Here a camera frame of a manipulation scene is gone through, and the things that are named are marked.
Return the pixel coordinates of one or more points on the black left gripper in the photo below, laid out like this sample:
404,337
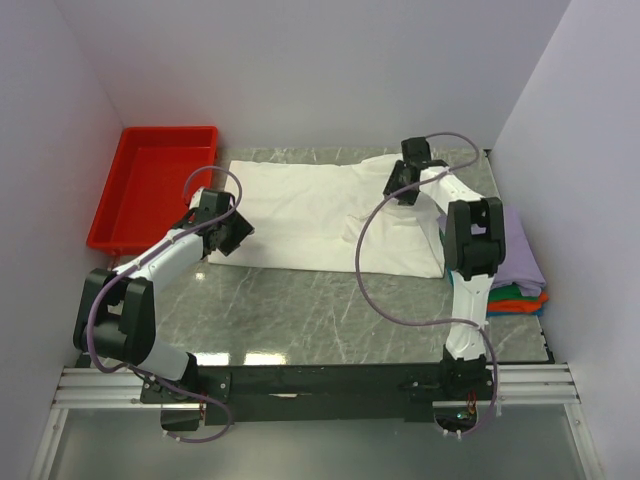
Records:
241,229

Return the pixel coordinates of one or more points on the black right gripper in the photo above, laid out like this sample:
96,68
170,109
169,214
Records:
392,184

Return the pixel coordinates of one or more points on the white t-shirt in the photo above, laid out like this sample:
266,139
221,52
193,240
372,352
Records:
321,218

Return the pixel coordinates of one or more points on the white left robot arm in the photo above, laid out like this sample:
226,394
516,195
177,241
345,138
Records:
117,314

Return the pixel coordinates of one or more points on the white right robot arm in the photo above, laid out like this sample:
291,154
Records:
464,363

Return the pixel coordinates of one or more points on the red plastic tray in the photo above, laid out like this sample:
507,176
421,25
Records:
144,192

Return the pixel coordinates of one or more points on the folded purple t-shirt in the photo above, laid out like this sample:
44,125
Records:
520,250

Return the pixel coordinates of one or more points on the folded green t-shirt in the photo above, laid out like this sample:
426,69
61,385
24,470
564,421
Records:
510,292

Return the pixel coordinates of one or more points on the folded orange t-shirt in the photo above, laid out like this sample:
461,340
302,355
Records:
518,306

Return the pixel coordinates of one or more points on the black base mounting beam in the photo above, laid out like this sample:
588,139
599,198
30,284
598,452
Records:
274,393

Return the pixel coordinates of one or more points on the folded blue t-shirt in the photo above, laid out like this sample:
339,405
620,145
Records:
537,312

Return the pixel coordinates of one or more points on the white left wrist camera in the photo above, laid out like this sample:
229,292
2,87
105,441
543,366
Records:
195,199

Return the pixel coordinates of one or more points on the aluminium rail frame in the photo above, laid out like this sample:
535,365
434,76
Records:
99,429

